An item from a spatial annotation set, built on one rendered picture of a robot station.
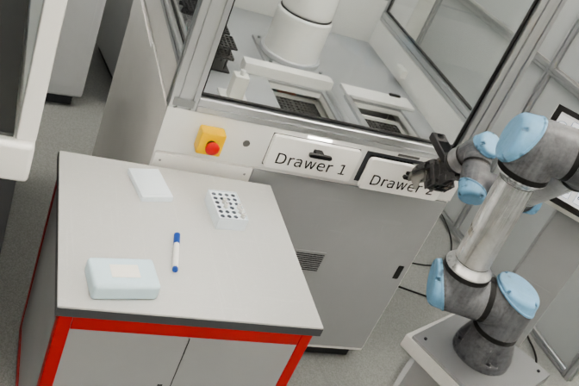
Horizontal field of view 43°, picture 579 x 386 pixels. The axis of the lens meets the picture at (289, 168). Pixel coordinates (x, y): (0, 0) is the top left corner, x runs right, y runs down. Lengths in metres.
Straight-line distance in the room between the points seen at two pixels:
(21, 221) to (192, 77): 1.24
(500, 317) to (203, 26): 1.03
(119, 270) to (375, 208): 1.04
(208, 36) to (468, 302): 0.93
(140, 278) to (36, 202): 1.51
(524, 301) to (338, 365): 1.23
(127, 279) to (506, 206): 0.84
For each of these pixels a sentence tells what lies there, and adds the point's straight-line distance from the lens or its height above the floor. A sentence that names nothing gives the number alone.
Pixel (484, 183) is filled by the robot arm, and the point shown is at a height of 1.11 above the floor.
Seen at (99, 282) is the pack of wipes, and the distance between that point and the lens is 1.61.
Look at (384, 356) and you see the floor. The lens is 3.05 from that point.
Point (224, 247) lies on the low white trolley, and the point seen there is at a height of 0.76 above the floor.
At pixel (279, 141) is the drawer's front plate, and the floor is 0.91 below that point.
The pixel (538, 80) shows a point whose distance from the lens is 3.79.
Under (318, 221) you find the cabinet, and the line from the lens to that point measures 2.37.
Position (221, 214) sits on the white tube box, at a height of 0.79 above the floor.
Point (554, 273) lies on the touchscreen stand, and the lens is 2.72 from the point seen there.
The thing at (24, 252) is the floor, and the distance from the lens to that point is 2.87.
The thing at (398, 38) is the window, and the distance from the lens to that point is 2.11.
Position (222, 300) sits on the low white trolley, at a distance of 1.73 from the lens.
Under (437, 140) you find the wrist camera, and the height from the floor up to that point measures 1.07.
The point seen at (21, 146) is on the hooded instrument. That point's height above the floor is 0.90.
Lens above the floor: 1.88
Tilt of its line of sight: 29 degrees down
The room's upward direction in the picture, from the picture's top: 24 degrees clockwise
